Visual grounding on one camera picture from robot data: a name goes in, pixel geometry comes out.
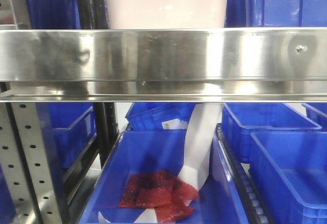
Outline pink bin with white lid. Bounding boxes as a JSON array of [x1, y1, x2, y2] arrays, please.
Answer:
[[106, 0, 227, 30]]

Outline blue bin back centre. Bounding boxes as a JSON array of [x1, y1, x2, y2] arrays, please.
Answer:
[[125, 102, 196, 131]]

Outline blue bin with red bags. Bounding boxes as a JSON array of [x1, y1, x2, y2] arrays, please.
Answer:
[[79, 130, 249, 223]]

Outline blue bin middle right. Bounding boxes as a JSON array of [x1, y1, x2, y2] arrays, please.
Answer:
[[221, 103, 322, 163]]

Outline blue bin lower left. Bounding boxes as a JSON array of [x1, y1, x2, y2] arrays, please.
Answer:
[[48, 103, 97, 169]]

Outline blue bin upper right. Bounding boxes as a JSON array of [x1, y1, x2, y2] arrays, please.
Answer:
[[226, 0, 326, 27]]

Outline blue bin lower right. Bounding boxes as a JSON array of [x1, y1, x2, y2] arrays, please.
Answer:
[[249, 132, 326, 223]]

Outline blue bin upper left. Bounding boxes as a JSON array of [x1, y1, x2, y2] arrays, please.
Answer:
[[26, 0, 81, 29]]

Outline perforated steel shelf upright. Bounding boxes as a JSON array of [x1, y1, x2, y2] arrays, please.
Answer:
[[1, 103, 69, 223]]

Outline white paper strip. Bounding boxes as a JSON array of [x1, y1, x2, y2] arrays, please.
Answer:
[[97, 102, 222, 223]]

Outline red bubble wrap bags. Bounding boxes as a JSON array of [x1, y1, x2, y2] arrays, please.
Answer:
[[119, 170, 199, 223]]

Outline roller conveyor track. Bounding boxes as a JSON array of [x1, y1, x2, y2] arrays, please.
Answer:
[[216, 123, 274, 223]]

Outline steel shelf rail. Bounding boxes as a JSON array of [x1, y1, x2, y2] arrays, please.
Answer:
[[1, 28, 326, 102]]

